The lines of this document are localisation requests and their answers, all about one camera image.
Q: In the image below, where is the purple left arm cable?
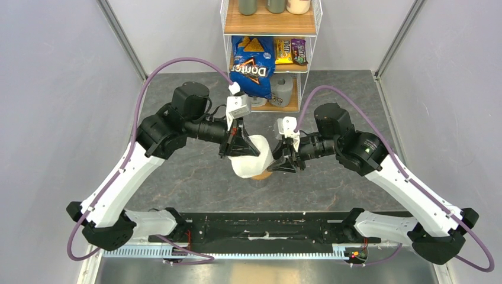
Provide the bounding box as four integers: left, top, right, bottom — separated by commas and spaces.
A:
66, 57, 241, 266

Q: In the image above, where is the green bottle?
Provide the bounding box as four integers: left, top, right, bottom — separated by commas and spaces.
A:
238, 0, 258, 16
266, 0, 287, 14

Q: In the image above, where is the single white paper filter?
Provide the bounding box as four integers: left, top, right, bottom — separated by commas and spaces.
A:
229, 135, 274, 179

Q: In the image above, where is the glass carafe with wooden band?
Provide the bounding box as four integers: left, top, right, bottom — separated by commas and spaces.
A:
249, 179, 268, 189

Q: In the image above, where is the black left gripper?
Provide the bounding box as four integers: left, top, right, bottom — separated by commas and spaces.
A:
186, 112, 260, 159

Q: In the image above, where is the wooden ring dripper stand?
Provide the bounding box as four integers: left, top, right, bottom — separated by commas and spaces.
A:
251, 170, 272, 180

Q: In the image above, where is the green bottle left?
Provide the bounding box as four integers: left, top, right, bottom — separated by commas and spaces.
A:
238, 0, 258, 16

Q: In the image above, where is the brown M&M candy bag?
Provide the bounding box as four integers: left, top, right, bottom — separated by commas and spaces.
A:
291, 38, 308, 66

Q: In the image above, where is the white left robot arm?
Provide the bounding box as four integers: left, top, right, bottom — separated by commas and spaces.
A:
67, 82, 273, 251

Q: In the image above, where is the yellow M&M candy bag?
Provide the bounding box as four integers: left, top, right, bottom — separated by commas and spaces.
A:
275, 38, 293, 65

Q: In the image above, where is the blue Doritos chip bag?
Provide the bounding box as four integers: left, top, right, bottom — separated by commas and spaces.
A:
230, 35, 275, 99

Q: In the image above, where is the cream lotion bottle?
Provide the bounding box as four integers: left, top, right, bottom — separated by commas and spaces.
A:
287, 0, 311, 15

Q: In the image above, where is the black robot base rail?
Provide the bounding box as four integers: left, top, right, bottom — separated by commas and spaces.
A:
147, 211, 383, 262

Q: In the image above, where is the green bottle middle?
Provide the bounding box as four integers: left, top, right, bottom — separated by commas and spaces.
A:
266, 0, 287, 14

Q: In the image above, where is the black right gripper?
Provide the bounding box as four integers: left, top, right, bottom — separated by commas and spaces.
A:
266, 133, 340, 175

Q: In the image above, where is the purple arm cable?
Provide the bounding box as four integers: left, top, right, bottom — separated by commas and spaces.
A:
293, 85, 495, 273
66, 57, 241, 266

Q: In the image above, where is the white wire shelf rack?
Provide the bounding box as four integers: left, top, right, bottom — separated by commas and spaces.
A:
220, 1, 322, 112

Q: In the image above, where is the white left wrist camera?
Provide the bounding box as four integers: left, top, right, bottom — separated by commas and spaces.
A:
226, 82, 251, 131

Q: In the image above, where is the white jar on bottom shelf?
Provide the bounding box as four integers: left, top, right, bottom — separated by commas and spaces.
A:
249, 96, 268, 108

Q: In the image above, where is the grey toilet paper roll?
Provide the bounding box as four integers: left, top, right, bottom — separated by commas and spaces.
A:
269, 73, 294, 108

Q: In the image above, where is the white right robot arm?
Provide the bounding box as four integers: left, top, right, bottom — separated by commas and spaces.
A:
268, 103, 479, 264

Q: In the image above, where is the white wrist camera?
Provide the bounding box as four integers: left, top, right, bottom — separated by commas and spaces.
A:
274, 117, 301, 152
226, 82, 251, 131

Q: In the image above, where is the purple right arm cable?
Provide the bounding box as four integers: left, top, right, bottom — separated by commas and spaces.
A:
293, 85, 495, 273

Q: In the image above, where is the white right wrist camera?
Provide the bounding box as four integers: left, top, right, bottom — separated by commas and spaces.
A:
274, 117, 301, 152

